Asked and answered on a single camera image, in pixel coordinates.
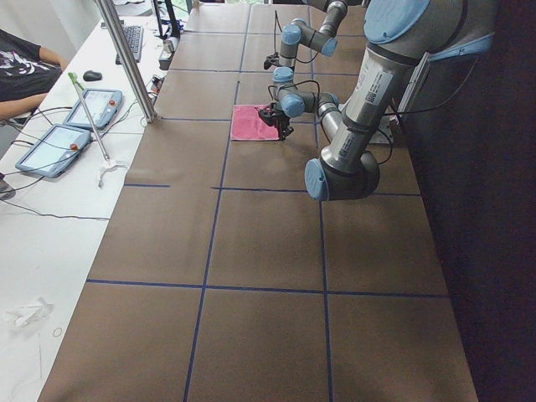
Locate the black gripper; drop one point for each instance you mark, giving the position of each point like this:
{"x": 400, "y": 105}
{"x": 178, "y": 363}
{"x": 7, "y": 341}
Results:
{"x": 286, "y": 69}
{"x": 278, "y": 118}

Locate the pink towel with white trim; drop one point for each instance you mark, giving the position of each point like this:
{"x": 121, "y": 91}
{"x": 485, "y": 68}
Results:
{"x": 246, "y": 125}

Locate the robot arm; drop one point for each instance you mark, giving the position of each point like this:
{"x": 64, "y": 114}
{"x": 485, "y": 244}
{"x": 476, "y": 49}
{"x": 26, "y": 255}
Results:
{"x": 399, "y": 34}
{"x": 299, "y": 33}

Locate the black computer keyboard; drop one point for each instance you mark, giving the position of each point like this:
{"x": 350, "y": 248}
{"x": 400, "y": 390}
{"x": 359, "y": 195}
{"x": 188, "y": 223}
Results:
{"x": 134, "y": 39}

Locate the upper teach pendant tablet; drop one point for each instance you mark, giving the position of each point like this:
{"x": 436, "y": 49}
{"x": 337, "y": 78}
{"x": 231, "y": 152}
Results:
{"x": 103, "y": 104}

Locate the teach pendant tablet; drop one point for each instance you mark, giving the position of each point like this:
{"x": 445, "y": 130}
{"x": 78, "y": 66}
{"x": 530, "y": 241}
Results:
{"x": 54, "y": 151}
{"x": 103, "y": 104}

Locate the long reacher grabber stick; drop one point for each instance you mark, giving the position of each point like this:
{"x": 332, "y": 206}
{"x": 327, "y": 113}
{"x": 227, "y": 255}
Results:
{"x": 109, "y": 163}

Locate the black computer mouse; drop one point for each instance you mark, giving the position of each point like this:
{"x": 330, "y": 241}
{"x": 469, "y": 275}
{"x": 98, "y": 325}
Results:
{"x": 91, "y": 76}

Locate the lower teach pendant tablet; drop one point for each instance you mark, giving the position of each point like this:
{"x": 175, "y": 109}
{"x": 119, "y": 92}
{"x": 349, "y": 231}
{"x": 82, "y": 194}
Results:
{"x": 54, "y": 151}

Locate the seated person in black shirt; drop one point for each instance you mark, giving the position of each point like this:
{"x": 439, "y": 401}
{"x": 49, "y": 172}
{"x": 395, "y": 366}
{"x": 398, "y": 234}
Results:
{"x": 28, "y": 72}

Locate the crumpled white tissue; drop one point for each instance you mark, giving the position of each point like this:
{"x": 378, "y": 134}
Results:
{"x": 24, "y": 316}

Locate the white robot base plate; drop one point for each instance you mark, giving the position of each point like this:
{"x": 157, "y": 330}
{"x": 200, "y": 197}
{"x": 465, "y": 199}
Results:
{"x": 385, "y": 133}

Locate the aluminium frame post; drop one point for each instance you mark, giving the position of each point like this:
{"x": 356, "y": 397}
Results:
{"x": 111, "y": 18}

